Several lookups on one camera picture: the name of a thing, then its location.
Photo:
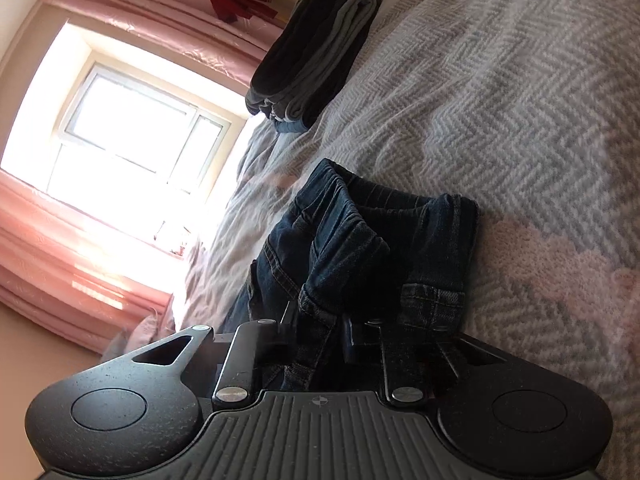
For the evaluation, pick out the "pink curtain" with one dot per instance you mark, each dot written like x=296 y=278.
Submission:
x=60 y=260
x=150 y=15

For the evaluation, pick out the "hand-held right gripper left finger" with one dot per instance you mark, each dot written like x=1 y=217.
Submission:
x=265 y=330

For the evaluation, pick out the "blue jeans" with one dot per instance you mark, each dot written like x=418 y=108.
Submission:
x=350 y=240

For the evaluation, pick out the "folded blue denim garment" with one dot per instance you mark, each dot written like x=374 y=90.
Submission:
x=290 y=126

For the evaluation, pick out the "pink grey herringbone blanket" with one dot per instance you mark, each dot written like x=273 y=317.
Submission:
x=500 y=110

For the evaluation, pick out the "stack of folded dark clothes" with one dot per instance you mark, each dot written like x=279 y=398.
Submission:
x=330 y=60

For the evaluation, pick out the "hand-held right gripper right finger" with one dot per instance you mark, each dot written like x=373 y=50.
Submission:
x=395 y=355

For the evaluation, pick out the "window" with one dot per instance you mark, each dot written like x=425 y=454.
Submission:
x=125 y=125

